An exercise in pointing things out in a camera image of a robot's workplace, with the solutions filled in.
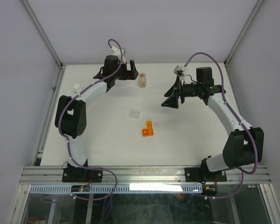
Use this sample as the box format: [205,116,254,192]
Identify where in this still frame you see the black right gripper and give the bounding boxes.
[161,75,201,109]

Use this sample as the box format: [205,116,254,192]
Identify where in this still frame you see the clear bottle orange pills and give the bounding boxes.
[138,73,147,88]

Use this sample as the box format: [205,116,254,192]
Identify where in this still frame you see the orange pill organizer box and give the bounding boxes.
[142,120,154,137]

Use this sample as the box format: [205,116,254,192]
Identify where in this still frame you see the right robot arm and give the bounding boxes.
[161,66,264,181]

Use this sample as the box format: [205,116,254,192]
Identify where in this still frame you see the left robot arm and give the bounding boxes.
[55,55,139,181]

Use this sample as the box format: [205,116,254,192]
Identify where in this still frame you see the white cap pill bottle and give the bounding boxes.
[73,83,82,93]

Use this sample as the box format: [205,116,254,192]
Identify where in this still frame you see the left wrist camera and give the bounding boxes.
[111,46,126,63]

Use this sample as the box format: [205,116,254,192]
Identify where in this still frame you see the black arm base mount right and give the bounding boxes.
[184,167,227,184]

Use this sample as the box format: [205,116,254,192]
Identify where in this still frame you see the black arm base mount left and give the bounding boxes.
[62,167,103,183]

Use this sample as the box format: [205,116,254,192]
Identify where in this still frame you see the aluminium frame rail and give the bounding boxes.
[20,165,272,185]

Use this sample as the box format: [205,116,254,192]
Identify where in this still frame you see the grey slotted cable duct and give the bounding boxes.
[30,183,203,195]

